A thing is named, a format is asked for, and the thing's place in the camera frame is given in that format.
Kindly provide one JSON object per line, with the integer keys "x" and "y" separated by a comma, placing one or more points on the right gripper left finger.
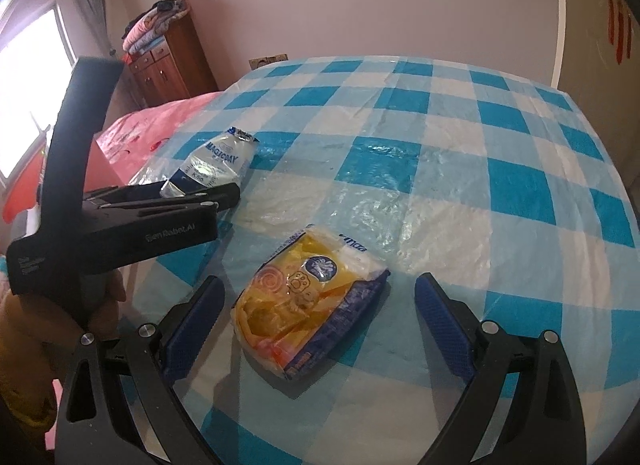
{"x": 95, "y": 425}

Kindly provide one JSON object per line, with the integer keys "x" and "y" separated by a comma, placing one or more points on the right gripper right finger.
{"x": 520, "y": 404}

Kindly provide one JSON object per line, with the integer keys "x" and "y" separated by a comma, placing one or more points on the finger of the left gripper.
{"x": 146, "y": 201}

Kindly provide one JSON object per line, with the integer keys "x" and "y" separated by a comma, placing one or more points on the white blue drink bottle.
{"x": 221, "y": 160}

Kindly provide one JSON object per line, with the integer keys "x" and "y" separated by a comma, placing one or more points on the yellow snack packet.
{"x": 305, "y": 299}

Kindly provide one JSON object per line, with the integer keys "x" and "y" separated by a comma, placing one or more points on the left hand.
{"x": 27, "y": 321}

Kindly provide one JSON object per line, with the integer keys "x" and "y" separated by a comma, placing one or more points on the pink heart bedspread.
{"x": 116, "y": 155}

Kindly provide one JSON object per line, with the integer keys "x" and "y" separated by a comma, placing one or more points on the brown wooden cabinet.
{"x": 175, "y": 68}

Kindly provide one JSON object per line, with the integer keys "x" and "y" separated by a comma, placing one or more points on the window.
{"x": 35, "y": 70}

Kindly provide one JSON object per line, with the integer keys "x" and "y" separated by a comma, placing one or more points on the folded blanket pile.
{"x": 153, "y": 24}

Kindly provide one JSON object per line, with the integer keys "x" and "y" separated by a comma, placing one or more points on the blue checkered tablecloth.
{"x": 494, "y": 184}

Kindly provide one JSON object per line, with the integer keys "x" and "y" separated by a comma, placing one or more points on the white door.
{"x": 586, "y": 69}

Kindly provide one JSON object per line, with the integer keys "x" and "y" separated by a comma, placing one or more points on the red door ornament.
{"x": 620, "y": 29}

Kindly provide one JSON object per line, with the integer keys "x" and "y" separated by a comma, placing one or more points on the wall socket strip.
{"x": 255, "y": 63}

